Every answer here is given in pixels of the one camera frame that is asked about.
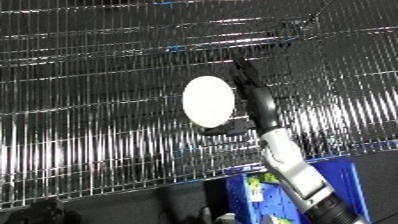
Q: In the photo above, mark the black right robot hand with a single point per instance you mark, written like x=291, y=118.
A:
x=260, y=106

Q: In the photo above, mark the pale right robot arm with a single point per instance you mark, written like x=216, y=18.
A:
x=302, y=180

